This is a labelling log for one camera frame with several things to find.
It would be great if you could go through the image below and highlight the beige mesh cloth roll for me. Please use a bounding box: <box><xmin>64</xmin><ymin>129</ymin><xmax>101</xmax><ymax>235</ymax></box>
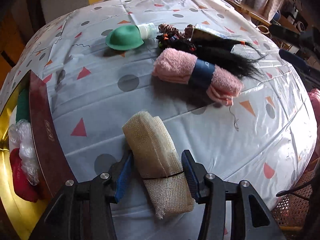
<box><xmin>123</xmin><ymin>111</ymin><xmax>194</xmax><ymax>219</ymax></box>

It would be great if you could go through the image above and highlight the pink towel with blue band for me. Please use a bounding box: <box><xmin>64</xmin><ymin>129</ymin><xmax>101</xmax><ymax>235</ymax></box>
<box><xmin>152</xmin><ymin>48</ymin><xmax>244</xmax><ymax>106</ymax></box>

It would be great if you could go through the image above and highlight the green hat shaped bottle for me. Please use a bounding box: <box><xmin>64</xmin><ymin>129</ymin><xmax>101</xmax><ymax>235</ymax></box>
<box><xmin>105</xmin><ymin>23</ymin><xmax>157</xmax><ymax>51</ymax></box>

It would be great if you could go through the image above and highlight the blue tissue pack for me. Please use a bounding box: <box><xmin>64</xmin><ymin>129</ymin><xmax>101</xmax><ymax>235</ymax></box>
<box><xmin>191</xmin><ymin>24</ymin><xmax>228</xmax><ymax>41</ymax></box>

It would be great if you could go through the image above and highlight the wicker chair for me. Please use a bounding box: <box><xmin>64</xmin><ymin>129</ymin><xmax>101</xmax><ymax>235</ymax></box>
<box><xmin>272</xmin><ymin>185</ymin><xmax>312</xmax><ymax>233</ymax></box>

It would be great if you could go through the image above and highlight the red fuzzy sock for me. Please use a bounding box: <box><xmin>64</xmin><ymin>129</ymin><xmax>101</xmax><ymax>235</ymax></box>
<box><xmin>9</xmin><ymin>148</ymin><xmax>39</xmax><ymax>203</ymax></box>

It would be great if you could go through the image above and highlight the gold tin box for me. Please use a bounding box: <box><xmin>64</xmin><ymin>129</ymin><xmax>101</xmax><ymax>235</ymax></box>
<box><xmin>1</xmin><ymin>70</ymin><xmax>76</xmax><ymax>239</ymax></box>

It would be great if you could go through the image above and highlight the clear plastic bag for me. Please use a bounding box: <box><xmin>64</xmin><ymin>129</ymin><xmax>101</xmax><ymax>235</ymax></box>
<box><xmin>9</xmin><ymin>120</ymin><xmax>40</xmax><ymax>186</ymax></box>

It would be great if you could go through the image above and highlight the green scouring pad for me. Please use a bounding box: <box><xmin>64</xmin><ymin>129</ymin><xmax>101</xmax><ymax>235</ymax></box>
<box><xmin>16</xmin><ymin>89</ymin><xmax>30</xmax><ymax>122</ymax></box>

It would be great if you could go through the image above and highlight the wooden side shelf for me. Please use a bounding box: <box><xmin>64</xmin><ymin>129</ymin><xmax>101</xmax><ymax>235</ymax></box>
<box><xmin>224</xmin><ymin>0</ymin><xmax>299</xmax><ymax>34</ymax></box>

